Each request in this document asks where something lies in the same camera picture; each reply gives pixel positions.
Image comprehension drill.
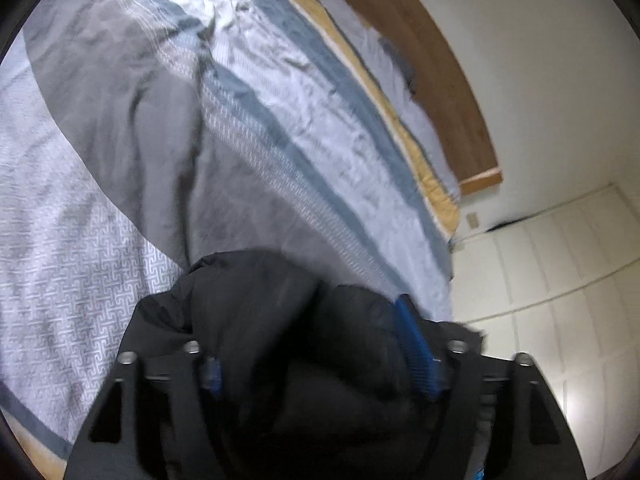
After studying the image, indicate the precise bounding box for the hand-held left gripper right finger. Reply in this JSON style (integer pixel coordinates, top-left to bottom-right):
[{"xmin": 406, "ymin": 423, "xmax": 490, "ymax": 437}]
[{"xmin": 395, "ymin": 294, "xmax": 588, "ymax": 480}]

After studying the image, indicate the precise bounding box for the wooden headboard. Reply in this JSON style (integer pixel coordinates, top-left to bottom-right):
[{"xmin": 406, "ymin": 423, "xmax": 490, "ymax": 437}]
[{"xmin": 300, "ymin": 0, "xmax": 502, "ymax": 197}]

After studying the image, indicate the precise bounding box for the white wardrobe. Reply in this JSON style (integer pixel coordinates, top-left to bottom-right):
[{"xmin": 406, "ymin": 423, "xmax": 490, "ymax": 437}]
[{"xmin": 450, "ymin": 182, "xmax": 640, "ymax": 480}]

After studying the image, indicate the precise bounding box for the light striped pillow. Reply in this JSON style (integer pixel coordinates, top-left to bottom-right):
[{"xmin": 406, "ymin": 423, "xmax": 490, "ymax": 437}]
[{"xmin": 312, "ymin": 0, "xmax": 462, "ymax": 203}]

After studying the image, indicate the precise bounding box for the blue-grey pillow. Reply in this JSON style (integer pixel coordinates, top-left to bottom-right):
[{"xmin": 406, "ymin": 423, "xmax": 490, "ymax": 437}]
[{"xmin": 380, "ymin": 40, "xmax": 418, "ymax": 96}]

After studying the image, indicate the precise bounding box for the black puffer jacket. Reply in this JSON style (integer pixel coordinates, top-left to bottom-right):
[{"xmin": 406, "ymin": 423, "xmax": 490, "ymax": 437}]
[{"xmin": 117, "ymin": 250, "xmax": 486, "ymax": 480}]

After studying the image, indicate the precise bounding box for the striped duvet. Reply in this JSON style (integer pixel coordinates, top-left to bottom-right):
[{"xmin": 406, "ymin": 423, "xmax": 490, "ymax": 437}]
[{"xmin": 0, "ymin": 0, "xmax": 463, "ymax": 466}]

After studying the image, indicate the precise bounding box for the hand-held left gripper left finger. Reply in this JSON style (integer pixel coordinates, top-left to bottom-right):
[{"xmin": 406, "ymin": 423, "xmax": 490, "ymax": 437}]
[{"xmin": 65, "ymin": 342, "xmax": 236, "ymax": 480}]

